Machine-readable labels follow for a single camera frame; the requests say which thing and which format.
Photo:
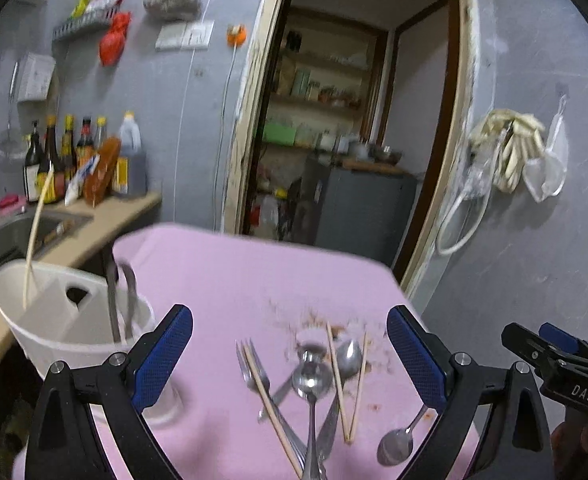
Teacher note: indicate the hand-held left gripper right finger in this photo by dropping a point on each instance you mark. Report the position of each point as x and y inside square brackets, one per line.
[416, 355]

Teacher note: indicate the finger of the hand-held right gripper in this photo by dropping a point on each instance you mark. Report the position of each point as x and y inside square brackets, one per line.
[556, 332]
[521, 340]

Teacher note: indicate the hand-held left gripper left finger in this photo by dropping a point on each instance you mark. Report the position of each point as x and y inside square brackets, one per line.
[161, 355]

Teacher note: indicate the wooden chopstick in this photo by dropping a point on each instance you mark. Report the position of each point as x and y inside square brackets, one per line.
[274, 417]
[359, 385]
[35, 230]
[331, 347]

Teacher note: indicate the metal fork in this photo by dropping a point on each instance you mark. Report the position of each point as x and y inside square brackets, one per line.
[253, 377]

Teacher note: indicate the white plastic utensil holder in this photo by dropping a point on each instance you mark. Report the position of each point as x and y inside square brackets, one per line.
[49, 320]

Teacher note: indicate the person's right hand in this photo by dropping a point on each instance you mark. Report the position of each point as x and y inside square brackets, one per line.
[564, 444]

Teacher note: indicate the dark metal utensil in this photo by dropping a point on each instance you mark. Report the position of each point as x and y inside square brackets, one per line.
[111, 305]

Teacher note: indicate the pink flower-print tablecloth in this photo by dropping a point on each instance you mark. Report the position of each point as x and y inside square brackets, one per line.
[234, 280]

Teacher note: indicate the grey cabinet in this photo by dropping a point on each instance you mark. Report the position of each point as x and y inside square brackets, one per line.
[358, 210]

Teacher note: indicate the clear plastic bag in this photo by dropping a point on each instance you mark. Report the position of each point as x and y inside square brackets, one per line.
[548, 170]

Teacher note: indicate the white and blue packet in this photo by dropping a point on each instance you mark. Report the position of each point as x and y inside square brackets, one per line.
[79, 182]

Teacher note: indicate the steel kitchen sink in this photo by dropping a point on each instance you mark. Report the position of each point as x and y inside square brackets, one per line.
[4, 245]

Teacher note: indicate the brown sauce pouch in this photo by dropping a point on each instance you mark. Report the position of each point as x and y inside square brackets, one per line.
[101, 170]

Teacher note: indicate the metal bowl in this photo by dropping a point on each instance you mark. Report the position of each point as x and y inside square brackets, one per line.
[386, 155]

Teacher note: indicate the grey pot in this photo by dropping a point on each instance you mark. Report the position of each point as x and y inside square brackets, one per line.
[357, 150]

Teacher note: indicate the pink sponge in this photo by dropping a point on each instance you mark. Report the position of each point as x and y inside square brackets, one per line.
[11, 202]

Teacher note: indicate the green box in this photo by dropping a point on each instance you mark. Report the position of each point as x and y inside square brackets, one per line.
[280, 133]

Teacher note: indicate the hanging metal skimmer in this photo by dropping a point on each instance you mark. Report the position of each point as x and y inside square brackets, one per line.
[8, 135]

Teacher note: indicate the wooden pantry shelf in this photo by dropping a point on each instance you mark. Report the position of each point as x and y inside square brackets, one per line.
[319, 75]

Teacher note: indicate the red plastic bag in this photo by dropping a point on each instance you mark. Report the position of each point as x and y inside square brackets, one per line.
[113, 42]

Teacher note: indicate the wooden door frame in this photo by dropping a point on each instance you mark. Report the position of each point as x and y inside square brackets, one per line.
[251, 120]

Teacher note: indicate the white wall switch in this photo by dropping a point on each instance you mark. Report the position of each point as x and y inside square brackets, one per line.
[170, 37]

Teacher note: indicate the white wall socket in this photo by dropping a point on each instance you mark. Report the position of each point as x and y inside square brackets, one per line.
[199, 35]

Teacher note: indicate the orange wall hook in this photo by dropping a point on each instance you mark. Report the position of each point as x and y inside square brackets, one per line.
[237, 35]

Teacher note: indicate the metal wall rack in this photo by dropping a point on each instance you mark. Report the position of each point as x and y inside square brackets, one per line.
[84, 22]

